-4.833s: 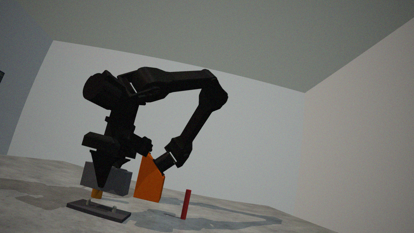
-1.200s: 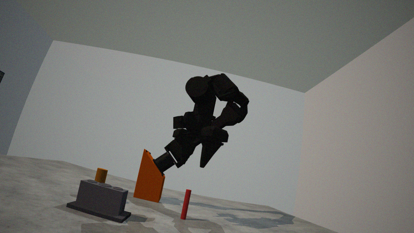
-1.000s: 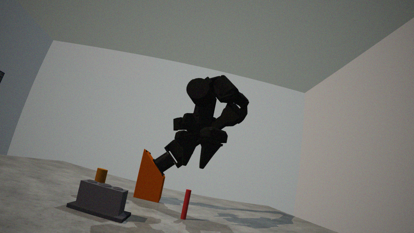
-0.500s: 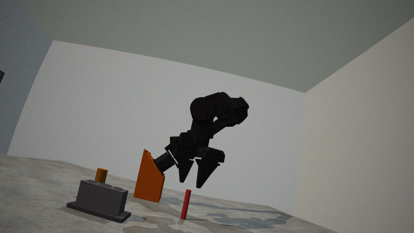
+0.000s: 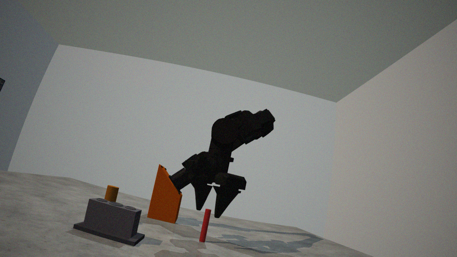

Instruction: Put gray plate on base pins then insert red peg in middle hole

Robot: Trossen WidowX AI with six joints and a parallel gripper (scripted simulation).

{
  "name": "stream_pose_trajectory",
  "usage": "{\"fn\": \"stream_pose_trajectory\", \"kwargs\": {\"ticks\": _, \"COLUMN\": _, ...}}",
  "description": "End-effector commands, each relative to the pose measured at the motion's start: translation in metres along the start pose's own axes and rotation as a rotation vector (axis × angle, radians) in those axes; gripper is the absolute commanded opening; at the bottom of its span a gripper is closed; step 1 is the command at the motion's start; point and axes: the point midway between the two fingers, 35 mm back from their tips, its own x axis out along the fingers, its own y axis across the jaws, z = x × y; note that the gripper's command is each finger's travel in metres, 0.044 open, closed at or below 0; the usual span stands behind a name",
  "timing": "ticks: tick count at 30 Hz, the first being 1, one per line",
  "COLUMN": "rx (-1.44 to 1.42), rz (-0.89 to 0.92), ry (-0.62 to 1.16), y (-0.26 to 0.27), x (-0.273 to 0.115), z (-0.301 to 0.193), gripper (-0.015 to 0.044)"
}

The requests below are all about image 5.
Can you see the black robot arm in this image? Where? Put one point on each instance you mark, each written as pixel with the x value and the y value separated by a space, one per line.
pixel 227 134

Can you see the red peg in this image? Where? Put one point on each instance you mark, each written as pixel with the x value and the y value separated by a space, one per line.
pixel 205 225

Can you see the orange cylinder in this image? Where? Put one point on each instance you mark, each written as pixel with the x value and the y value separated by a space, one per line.
pixel 111 193

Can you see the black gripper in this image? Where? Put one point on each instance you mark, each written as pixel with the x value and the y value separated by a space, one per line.
pixel 229 183

